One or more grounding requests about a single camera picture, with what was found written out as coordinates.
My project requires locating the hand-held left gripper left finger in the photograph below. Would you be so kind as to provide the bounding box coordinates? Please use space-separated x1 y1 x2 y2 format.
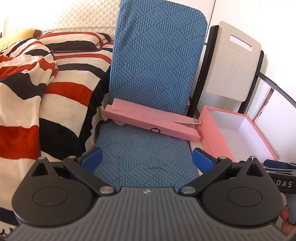
31 147 117 197

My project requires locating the pink box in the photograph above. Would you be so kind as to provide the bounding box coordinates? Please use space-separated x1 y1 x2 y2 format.
198 105 279 163

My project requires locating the black metal rail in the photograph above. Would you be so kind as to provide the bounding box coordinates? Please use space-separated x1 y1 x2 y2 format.
258 71 296 105

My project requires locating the person's right hand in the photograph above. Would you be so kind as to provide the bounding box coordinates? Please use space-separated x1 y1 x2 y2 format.
279 205 296 235

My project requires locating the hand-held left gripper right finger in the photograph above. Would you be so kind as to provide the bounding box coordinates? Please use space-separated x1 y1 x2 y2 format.
178 148 267 195

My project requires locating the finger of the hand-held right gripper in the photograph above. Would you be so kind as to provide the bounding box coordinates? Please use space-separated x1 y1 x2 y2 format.
263 159 296 178

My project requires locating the striped pillow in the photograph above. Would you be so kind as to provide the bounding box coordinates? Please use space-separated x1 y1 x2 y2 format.
39 31 114 52

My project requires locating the yellow pillow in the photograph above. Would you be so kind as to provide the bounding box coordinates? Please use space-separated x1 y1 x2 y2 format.
0 28 41 51

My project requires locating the white folding chair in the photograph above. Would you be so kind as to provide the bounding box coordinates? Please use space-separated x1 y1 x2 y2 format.
187 21 265 115

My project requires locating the pink box lid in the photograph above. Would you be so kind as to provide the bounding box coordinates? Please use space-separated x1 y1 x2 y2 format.
104 104 201 141

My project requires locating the white quilted mattress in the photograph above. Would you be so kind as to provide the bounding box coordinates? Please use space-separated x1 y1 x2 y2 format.
3 0 123 37

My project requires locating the striped fleece blanket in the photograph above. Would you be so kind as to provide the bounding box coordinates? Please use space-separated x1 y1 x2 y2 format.
0 38 114 234

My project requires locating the blue textured floor chair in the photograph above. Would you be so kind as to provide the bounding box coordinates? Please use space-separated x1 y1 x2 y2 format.
92 0 208 193

